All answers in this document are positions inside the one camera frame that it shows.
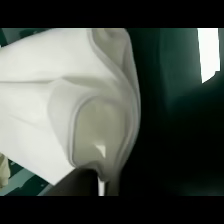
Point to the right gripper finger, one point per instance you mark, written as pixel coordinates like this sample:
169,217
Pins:
78,183

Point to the white shirt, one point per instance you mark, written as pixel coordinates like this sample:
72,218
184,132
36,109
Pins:
50,86

